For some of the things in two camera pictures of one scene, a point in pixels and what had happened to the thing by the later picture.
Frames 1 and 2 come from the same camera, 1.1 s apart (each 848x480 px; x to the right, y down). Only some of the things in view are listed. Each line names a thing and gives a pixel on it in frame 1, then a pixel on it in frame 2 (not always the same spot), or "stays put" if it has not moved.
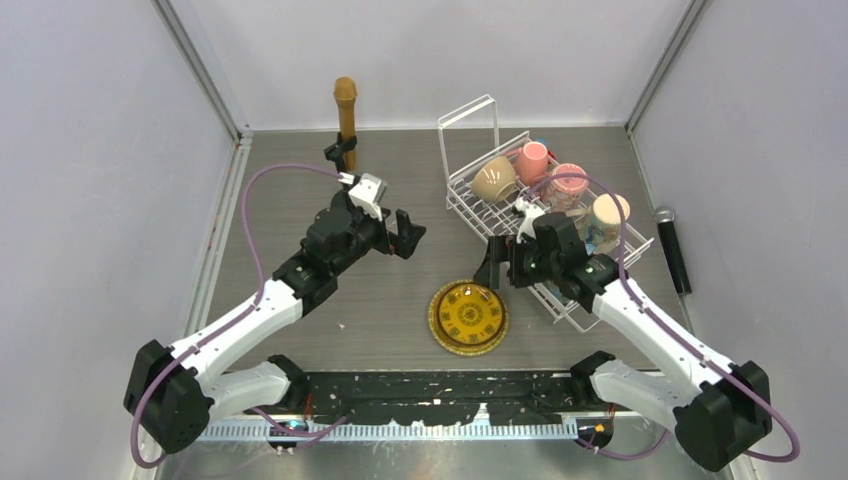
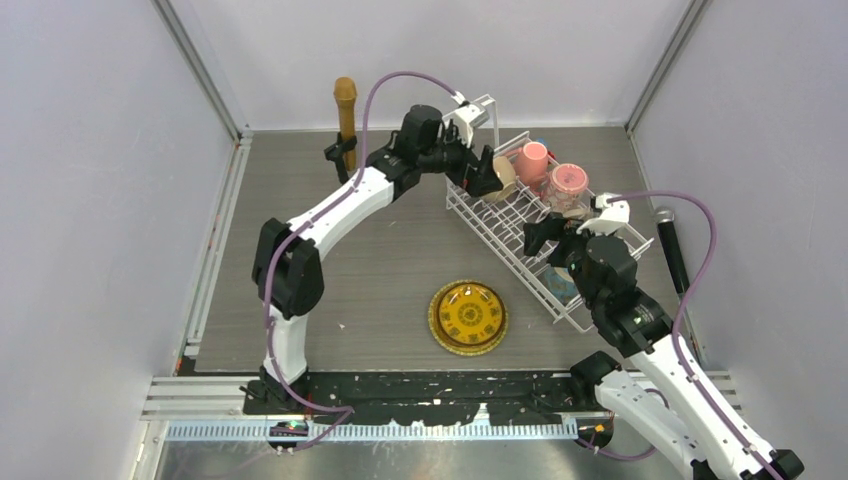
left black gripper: (402, 243) to (466, 174)
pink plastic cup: (531, 162) stays put
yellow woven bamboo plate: (467, 320) stays put
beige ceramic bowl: (494, 180) stays put
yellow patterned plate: (471, 316) stays put
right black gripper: (505, 248) to (551, 227)
